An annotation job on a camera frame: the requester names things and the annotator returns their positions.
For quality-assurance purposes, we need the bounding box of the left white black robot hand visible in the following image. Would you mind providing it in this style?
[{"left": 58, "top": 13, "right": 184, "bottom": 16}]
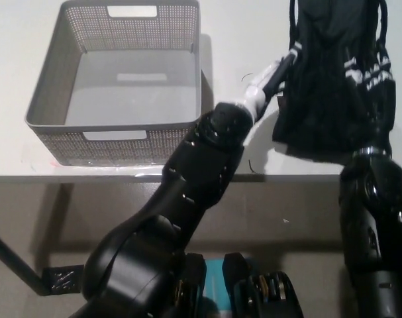
[{"left": 242, "top": 41, "right": 304, "bottom": 118}]

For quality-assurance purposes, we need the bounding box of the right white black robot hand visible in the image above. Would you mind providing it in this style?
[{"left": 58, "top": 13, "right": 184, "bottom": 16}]
[{"left": 342, "top": 48, "right": 399, "bottom": 152}]

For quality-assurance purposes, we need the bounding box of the dark green lunch bag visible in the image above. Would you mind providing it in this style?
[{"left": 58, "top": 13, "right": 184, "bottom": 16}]
[{"left": 272, "top": 0, "right": 399, "bottom": 166}]

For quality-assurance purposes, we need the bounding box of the grey perforated plastic basket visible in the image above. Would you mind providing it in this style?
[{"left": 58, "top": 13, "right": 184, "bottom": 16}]
[{"left": 25, "top": 0, "right": 204, "bottom": 167}]

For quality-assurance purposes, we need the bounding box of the black teal robot torso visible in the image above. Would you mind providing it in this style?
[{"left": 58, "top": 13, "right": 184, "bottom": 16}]
[{"left": 176, "top": 252, "right": 301, "bottom": 318}]

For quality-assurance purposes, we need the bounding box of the black floor tape square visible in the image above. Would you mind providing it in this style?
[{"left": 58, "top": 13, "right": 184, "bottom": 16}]
[{"left": 42, "top": 264, "right": 85, "bottom": 295}]

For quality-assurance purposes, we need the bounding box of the black metal table leg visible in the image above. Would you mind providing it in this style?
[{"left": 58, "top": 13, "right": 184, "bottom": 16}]
[{"left": 0, "top": 226, "right": 50, "bottom": 296}]

